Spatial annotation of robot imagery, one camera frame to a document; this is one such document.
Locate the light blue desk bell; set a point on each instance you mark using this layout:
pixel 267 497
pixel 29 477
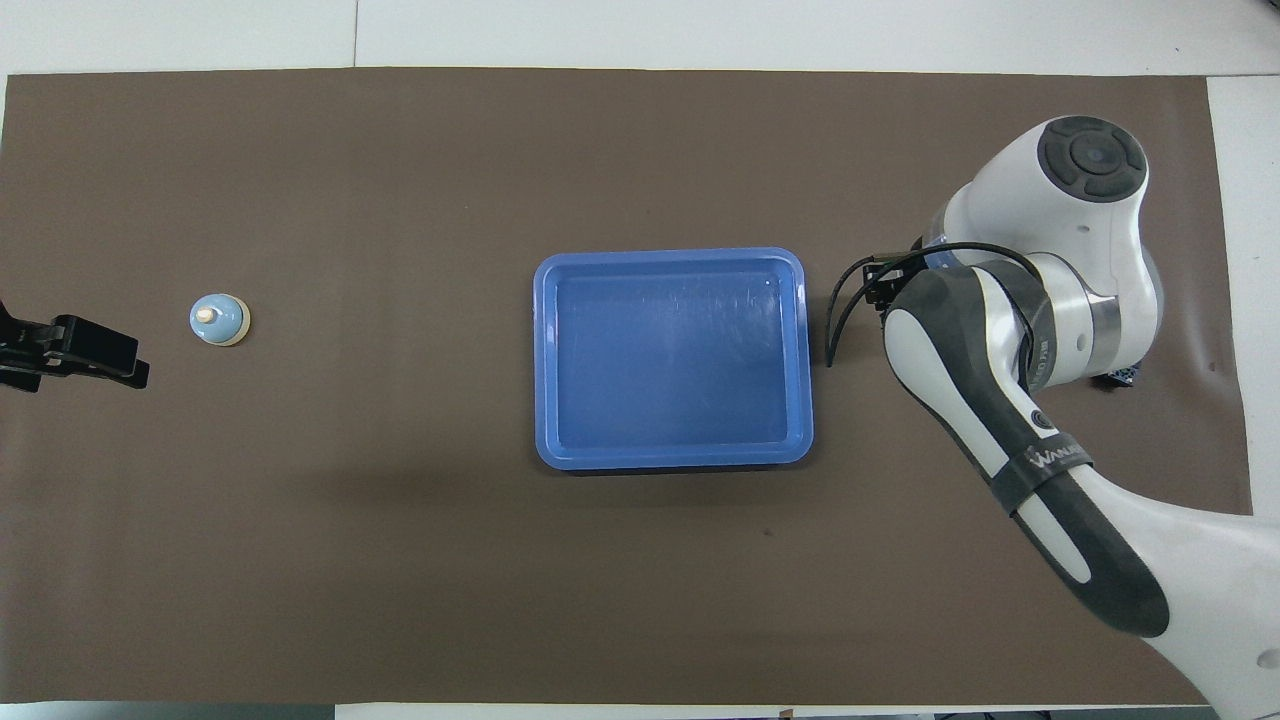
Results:
pixel 218 320

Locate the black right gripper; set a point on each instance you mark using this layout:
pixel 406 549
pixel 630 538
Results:
pixel 885 285

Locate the yellow push button switch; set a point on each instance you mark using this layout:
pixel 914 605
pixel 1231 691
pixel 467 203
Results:
pixel 1126 377

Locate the brown table mat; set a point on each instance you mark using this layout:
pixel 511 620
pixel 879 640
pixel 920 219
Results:
pixel 400 550

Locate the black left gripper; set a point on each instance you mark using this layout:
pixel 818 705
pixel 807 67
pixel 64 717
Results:
pixel 90 345

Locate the blue plastic tray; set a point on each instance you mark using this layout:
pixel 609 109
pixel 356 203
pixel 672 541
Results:
pixel 680 360

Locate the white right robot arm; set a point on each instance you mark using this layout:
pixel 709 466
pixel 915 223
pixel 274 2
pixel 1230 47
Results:
pixel 1090 240

